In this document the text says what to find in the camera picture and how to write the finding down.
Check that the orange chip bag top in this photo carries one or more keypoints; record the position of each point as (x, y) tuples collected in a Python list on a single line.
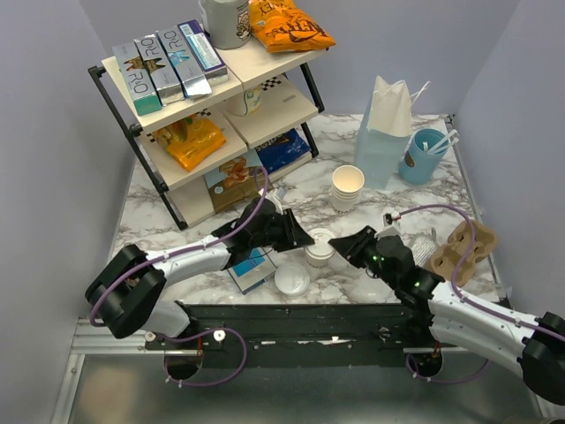
[(282, 27)]

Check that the brown cardboard cup carrier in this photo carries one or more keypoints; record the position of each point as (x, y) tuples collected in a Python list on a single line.
[(456, 261)]

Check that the single white lid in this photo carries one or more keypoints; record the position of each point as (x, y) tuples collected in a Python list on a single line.
[(321, 249)]

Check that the blue R.O carton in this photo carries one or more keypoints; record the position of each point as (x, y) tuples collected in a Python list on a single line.
[(185, 64)]

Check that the white bowl on shelf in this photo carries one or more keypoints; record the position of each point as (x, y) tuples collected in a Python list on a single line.
[(246, 103)]

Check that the brown and blue snack bag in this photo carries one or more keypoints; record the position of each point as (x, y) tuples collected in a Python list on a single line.
[(238, 179)]

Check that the silver R.O carton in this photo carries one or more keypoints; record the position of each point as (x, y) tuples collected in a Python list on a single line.
[(161, 71)]

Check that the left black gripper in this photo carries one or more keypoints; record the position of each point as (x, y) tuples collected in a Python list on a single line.
[(294, 236)]

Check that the blue cup with stirrers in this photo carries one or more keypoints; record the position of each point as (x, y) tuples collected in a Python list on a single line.
[(425, 151)]

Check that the light blue paper bag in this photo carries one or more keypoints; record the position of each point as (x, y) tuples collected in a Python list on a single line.
[(385, 131)]

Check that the stack of white lids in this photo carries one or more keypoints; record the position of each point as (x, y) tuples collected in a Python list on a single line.
[(292, 279)]

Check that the black and cream shelf rack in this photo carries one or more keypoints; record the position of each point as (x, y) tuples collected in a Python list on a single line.
[(289, 99)]

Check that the yellow snack bag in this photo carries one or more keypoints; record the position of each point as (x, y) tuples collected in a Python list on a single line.
[(190, 140)]

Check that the blue razor package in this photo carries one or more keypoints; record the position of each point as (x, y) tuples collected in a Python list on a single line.
[(254, 271)]

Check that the single paper cup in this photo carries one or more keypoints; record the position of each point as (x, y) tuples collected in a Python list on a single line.
[(317, 261)]

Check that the grey printed mug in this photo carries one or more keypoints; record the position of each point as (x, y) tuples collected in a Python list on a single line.
[(227, 22)]

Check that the blue chip bag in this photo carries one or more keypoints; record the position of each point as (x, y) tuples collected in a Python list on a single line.
[(282, 150)]

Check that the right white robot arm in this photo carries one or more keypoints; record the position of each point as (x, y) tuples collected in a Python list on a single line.
[(529, 346)]

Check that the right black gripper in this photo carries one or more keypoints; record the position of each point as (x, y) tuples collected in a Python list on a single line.
[(353, 245)]

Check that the teal R.O carton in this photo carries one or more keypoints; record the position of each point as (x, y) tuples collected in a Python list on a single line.
[(136, 77)]

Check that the purple and white box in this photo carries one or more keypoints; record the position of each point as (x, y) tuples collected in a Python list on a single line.
[(210, 62)]

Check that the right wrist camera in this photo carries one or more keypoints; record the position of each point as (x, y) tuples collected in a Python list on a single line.
[(391, 225)]

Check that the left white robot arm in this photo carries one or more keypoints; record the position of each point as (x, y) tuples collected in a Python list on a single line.
[(125, 296)]

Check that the stack of paper cups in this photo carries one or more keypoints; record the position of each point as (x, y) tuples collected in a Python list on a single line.
[(347, 183)]

